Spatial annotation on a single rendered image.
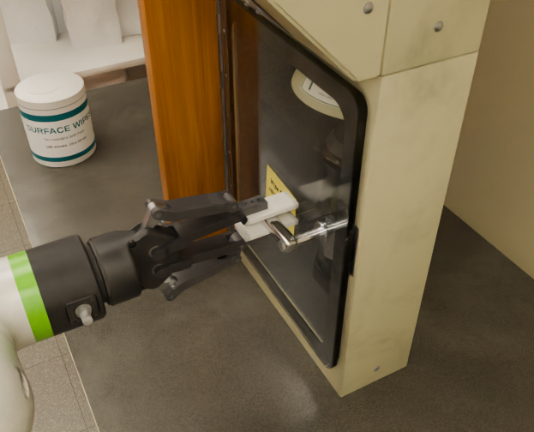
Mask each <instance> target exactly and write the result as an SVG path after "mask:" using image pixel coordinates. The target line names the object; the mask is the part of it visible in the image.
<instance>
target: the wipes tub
mask: <svg viewBox="0 0 534 432"><path fill-rule="evenodd" d="M15 97H16V101H17V104H18V107H19V111H20V114H21V119H22V122H23V125H24V128H25V131H26V134H27V139H28V142H29V146H30V148H31V152H32V154H33V157H34V159H35V160H36V161H37V162H38V163H40V164H42V165H46V166H50V167H65V166H70V165H76V164H78V163H80V162H82V161H84V160H85V159H87V158H89V157H90V156H91V155H92V154H93V153H94V151H95V149H96V142H95V136H94V132H93V124H92V118H91V114H90V110H89V105H88V101H87V94H86V89H85V85H84V81H83V79H82V78H81V77H80V76H78V75H76V74H74V73H70V72H65V71H50V72H44V73H40V74H36V75H32V76H29V77H28V78H26V79H25V80H23V81H21V82H20V83H19V84H18V85H17V86H16V87H15Z"/></svg>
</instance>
